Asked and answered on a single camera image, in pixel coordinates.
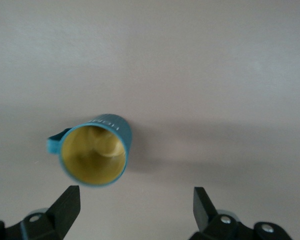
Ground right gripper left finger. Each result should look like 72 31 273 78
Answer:
0 185 81 240

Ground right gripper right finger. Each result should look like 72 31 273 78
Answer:
189 186 294 240

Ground teal cup yellow inside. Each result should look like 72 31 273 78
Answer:
46 113 133 188

